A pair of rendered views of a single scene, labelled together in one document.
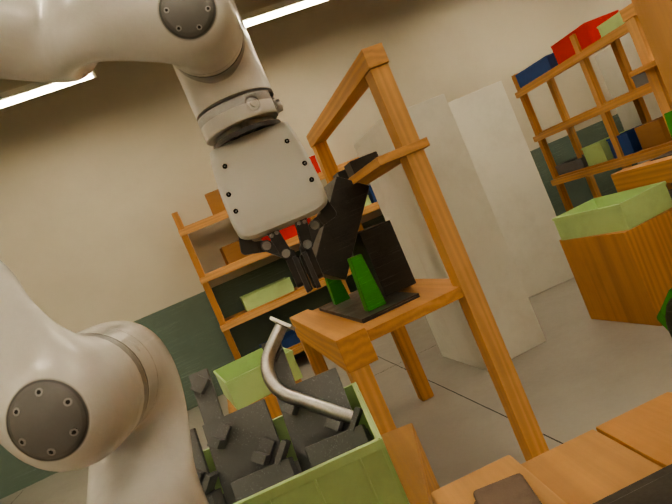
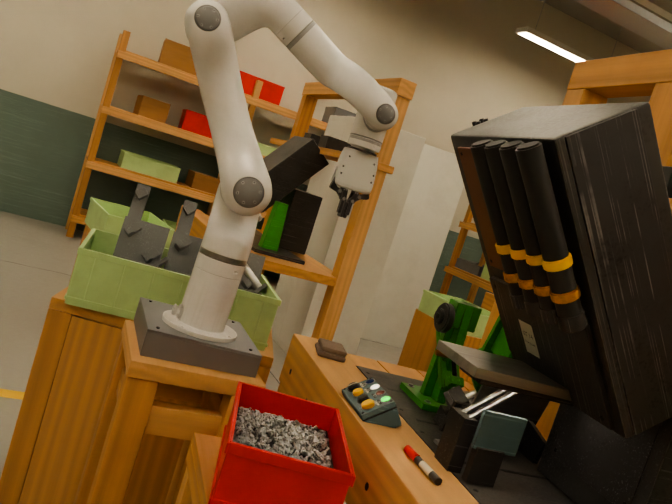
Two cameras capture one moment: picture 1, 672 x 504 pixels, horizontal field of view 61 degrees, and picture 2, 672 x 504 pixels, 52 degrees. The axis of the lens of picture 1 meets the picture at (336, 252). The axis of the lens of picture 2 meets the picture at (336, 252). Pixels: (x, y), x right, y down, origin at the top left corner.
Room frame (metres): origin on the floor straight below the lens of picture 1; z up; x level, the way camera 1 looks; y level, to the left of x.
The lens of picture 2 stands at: (-1.11, 0.40, 1.35)
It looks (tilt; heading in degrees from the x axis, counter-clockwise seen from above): 5 degrees down; 347
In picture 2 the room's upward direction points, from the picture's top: 18 degrees clockwise
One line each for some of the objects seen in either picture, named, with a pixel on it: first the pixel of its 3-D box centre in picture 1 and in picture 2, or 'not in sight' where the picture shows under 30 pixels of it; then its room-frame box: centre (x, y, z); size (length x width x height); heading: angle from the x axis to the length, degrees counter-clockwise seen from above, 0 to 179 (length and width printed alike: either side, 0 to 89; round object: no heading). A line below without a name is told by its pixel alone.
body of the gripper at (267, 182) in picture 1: (265, 176); (356, 168); (0.59, 0.04, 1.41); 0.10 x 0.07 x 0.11; 96
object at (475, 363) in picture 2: not in sight; (542, 382); (0.05, -0.32, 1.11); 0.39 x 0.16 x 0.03; 96
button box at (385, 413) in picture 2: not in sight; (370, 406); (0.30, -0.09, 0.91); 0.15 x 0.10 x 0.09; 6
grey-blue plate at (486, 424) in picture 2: not in sight; (493, 449); (0.04, -0.26, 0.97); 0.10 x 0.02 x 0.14; 96
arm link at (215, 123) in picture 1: (243, 120); (365, 144); (0.59, 0.03, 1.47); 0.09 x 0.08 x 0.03; 96
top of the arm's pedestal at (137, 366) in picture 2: not in sight; (189, 358); (0.59, 0.30, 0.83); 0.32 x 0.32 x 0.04; 9
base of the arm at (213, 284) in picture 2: not in sight; (210, 292); (0.59, 0.29, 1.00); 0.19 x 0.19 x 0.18
